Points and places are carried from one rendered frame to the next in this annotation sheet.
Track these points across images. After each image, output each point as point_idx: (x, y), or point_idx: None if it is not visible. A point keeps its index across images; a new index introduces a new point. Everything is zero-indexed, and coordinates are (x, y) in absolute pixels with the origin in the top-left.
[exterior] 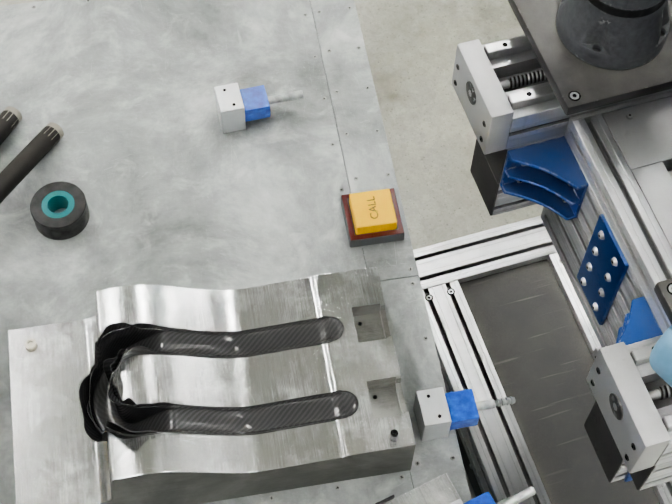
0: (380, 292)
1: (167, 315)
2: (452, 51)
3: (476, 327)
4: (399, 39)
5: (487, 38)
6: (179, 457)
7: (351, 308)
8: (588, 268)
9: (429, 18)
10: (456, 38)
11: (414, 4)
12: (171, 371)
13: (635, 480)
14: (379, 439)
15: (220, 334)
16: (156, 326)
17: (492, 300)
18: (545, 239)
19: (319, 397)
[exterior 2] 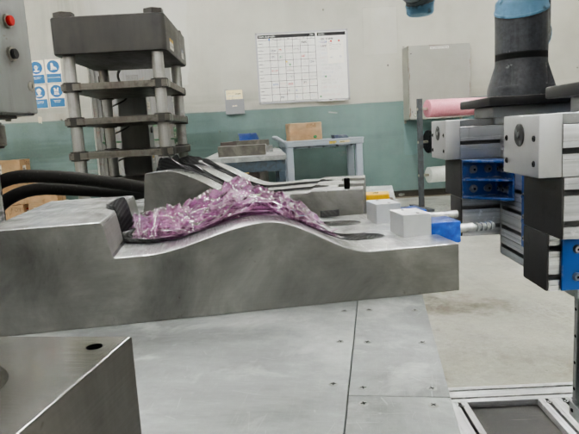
0: (363, 176)
1: (226, 168)
2: (482, 367)
3: (479, 422)
4: (451, 361)
5: (505, 364)
6: (193, 175)
7: (341, 178)
8: (523, 215)
9: (470, 356)
10: (486, 363)
11: (461, 351)
12: (214, 170)
13: (557, 232)
14: (336, 189)
15: (255, 182)
16: (216, 164)
17: (494, 417)
18: (535, 393)
19: (303, 188)
